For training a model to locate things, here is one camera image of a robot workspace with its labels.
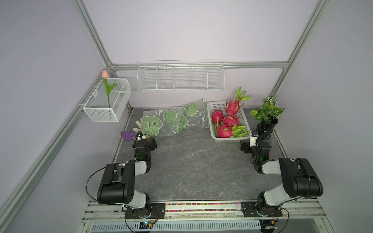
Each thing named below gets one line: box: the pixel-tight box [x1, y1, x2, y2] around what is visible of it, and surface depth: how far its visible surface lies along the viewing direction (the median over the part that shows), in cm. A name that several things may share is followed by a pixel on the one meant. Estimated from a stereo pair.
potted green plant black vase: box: [250, 96, 285, 147], surface depth 86 cm
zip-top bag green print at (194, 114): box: [171, 98, 210, 134], surface depth 110 cm
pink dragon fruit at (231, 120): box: [223, 115, 241, 127], surface depth 103 cm
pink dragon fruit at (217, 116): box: [211, 109, 224, 131], surface depth 107 cm
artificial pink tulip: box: [101, 69, 118, 109], surface depth 85 cm
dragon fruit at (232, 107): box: [225, 86, 252, 117], surface depth 105 cm
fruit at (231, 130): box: [216, 123, 248, 138], surface depth 94 cm
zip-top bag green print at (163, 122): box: [141, 107, 189, 137], surface depth 104 cm
